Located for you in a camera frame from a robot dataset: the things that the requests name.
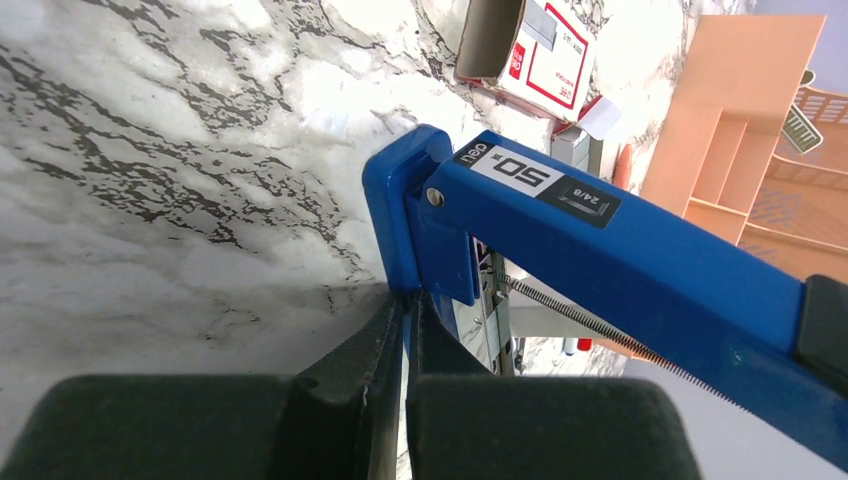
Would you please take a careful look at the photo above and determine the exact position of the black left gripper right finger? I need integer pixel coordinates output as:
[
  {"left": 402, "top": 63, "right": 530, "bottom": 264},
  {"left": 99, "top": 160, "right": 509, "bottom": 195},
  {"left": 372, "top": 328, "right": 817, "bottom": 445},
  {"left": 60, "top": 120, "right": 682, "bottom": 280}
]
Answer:
[{"left": 406, "top": 291, "right": 701, "bottom": 479}]

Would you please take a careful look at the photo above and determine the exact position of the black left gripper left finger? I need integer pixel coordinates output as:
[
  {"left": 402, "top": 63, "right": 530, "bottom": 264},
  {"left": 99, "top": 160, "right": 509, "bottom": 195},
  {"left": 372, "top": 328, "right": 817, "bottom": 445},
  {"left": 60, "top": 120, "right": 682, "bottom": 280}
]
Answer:
[{"left": 1, "top": 295, "right": 406, "bottom": 479}]

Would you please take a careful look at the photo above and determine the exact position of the blue stapler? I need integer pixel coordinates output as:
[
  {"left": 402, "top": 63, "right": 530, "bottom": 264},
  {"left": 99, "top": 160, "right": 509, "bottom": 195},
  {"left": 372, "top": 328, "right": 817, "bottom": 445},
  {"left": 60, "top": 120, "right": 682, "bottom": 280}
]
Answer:
[{"left": 362, "top": 125, "right": 847, "bottom": 468}]

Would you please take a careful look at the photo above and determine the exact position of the grey staple strips tray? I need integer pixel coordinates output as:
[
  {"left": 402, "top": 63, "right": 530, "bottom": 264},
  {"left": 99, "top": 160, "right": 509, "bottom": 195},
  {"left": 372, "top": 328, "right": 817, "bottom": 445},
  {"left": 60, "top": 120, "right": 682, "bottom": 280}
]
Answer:
[{"left": 550, "top": 126, "right": 603, "bottom": 177}]

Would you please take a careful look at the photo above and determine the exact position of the red white staple box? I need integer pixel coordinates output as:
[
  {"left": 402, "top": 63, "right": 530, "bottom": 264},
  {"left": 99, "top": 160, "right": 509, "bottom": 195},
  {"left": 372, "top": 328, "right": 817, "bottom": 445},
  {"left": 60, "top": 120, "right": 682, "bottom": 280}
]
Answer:
[{"left": 454, "top": 1, "right": 624, "bottom": 140}]

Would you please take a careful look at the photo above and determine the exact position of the blue capped white marker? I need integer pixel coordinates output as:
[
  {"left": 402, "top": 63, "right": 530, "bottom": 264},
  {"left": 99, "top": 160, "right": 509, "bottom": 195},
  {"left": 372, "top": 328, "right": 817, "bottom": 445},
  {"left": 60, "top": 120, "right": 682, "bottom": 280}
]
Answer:
[{"left": 562, "top": 337, "right": 579, "bottom": 356}]

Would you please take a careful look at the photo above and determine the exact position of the red capped white marker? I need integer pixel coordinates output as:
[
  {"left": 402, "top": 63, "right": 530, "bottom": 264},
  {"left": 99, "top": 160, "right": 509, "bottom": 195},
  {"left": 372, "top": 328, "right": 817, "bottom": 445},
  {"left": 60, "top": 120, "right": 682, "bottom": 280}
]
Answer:
[{"left": 577, "top": 338, "right": 593, "bottom": 352}]

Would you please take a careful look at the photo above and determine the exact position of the salmon pink pen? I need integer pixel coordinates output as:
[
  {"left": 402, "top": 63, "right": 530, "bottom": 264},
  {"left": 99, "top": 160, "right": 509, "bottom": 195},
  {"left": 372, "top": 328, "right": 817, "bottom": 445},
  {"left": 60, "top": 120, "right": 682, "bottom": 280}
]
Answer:
[{"left": 612, "top": 144, "right": 633, "bottom": 191}]

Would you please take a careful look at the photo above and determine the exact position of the peach plastic file organizer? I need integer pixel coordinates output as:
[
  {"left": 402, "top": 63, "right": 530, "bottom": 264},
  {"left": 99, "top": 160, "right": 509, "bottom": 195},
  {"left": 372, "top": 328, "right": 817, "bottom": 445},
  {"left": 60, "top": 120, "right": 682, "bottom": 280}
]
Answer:
[{"left": 641, "top": 14, "right": 847, "bottom": 281}]

